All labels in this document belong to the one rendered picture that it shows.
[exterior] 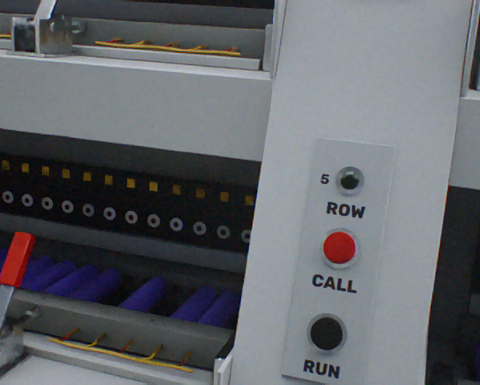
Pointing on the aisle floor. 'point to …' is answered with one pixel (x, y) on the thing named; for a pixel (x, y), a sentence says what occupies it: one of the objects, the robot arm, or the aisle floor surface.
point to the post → (320, 104)
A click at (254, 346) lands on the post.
